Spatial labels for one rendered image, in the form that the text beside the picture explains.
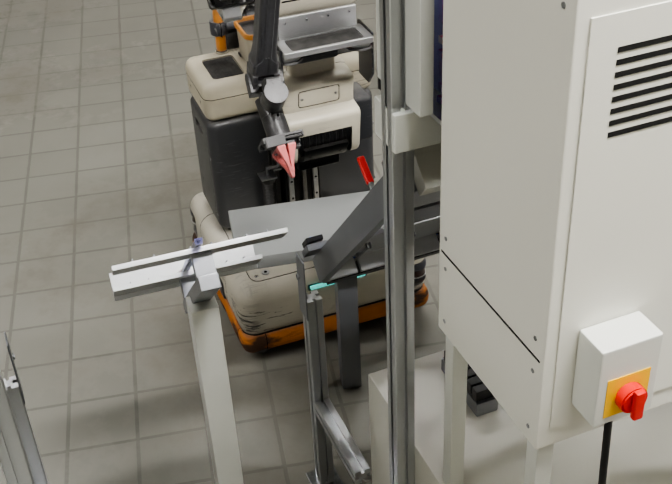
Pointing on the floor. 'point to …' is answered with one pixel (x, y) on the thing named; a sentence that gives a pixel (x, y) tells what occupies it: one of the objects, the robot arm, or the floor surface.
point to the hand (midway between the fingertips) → (292, 174)
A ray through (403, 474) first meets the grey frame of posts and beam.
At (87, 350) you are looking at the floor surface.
